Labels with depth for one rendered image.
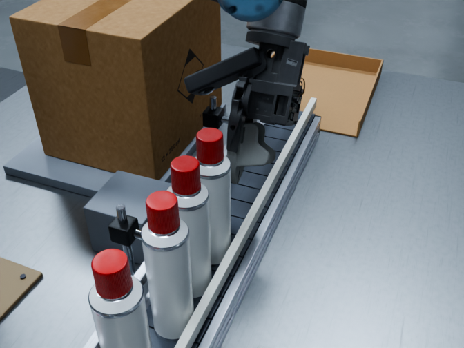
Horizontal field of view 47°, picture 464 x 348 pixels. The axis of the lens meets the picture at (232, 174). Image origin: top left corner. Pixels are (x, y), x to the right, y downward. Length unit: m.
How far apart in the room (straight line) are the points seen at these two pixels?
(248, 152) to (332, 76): 0.64
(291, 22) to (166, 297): 0.38
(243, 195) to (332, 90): 0.49
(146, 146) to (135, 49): 0.17
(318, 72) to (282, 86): 0.65
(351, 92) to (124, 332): 0.89
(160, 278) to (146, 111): 0.35
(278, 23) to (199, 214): 0.27
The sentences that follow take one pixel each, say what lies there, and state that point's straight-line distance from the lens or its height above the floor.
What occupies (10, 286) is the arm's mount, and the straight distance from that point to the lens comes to 0.85.
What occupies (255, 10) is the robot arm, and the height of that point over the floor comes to 1.23.
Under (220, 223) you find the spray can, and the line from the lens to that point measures 0.70.
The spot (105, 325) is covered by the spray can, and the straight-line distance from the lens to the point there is 0.53.
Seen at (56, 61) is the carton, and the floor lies 1.06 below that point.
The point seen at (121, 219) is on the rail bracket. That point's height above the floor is 0.98.
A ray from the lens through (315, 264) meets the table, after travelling 0.84.
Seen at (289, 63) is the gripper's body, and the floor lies 1.12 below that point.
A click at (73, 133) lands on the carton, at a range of 0.99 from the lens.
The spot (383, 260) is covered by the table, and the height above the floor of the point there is 0.83.
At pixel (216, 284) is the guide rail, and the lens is 0.69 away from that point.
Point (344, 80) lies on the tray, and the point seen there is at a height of 0.83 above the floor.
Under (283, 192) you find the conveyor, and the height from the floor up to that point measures 0.88.
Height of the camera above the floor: 1.44
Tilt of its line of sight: 38 degrees down
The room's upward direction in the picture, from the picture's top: straight up
